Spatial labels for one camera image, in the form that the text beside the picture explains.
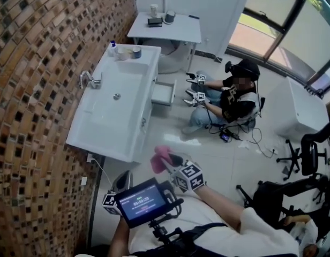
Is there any black monitor mount rig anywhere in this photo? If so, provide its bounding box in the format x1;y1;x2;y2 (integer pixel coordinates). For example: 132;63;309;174
147;182;184;245

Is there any person's right forearm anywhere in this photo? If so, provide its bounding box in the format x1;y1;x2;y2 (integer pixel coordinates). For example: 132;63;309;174
194;185;248;234

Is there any white sink vanity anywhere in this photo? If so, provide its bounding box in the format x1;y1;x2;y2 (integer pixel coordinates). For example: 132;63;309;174
65;43;162;163

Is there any grey cup on shelf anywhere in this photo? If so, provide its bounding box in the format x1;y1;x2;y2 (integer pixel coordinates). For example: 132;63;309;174
164;10;177;24

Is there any black chest harness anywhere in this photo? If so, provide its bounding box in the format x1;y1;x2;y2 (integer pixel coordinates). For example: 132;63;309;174
132;222;230;257

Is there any person's left forearm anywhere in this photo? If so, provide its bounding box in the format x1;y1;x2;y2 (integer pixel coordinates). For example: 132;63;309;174
108;218;133;257

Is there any black rectangular box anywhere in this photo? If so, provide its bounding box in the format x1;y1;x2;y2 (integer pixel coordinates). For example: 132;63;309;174
147;17;164;28

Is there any white wall plug cable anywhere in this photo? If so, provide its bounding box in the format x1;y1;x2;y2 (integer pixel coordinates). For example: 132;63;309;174
86;153;114;186

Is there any black chest monitor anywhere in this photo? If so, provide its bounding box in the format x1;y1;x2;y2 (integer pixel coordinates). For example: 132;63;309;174
114;177;167;229

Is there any person's light t-shirt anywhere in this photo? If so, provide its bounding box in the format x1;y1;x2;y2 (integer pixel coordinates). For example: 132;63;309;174
127;194;299;257

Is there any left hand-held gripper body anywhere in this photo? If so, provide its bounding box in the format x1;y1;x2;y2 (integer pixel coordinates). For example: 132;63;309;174
102;193;123;216

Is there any large window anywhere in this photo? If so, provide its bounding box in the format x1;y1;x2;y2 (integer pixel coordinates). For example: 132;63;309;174
226;0;330;96

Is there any chrome faucet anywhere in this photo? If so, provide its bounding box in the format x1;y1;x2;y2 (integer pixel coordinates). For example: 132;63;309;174
78;70;103;90

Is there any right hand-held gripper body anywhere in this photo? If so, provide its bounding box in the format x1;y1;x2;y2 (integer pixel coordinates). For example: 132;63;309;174
169;159;207;193

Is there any white side table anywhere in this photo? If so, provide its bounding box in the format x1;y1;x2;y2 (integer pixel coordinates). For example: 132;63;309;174
126;11;203;73

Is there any black office chair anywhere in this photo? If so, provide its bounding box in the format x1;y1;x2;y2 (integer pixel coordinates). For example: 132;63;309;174
236;174;330;224
276;119;330;182

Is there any blue capped bottle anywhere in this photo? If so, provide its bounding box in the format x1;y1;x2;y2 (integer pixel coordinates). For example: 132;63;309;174
108;41;119;61

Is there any white floor cabinet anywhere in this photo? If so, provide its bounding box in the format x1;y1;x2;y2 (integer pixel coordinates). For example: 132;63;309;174
277;76;330;139

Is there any pink cloth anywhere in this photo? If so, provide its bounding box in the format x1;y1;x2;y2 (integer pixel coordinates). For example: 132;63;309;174
150;145;173;174

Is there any black floor cable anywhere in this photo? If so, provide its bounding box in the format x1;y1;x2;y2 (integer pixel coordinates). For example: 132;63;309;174
207;111;278;157

